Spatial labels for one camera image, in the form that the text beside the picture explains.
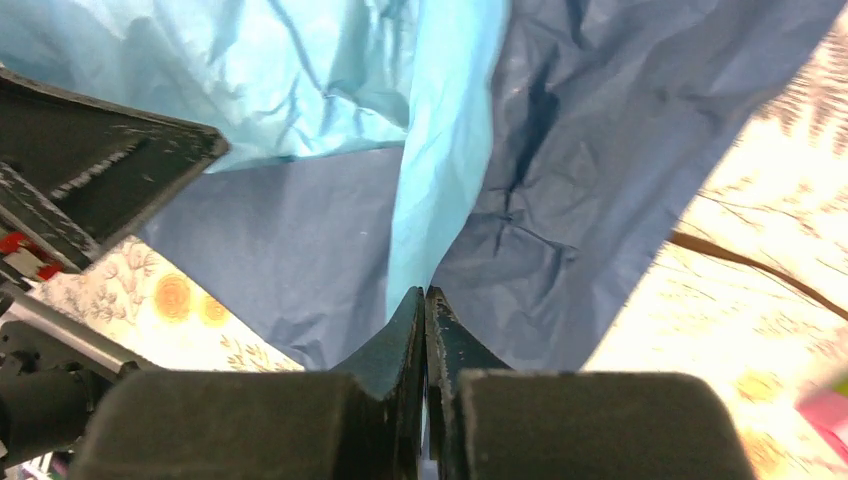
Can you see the colourful toy brick block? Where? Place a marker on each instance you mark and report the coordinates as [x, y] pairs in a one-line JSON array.
[[825, 410]]

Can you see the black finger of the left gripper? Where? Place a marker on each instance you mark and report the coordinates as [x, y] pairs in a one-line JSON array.
[[79, 174]]

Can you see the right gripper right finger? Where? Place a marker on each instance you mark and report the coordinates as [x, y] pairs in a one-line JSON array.
[[489, 421]]

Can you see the blue wrapping paper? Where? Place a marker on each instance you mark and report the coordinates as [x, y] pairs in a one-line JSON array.
[[464, 166]]

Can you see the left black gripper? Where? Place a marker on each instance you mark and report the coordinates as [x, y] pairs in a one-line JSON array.
[[54, 371]]

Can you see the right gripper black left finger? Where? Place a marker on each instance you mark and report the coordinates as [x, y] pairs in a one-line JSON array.
[[358, 420]]

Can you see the brown ribbon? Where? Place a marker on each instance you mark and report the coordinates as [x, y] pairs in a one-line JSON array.
[[702, 246]]

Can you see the floral patterned table mat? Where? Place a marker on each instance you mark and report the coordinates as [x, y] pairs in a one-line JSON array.
[[748, 265]]

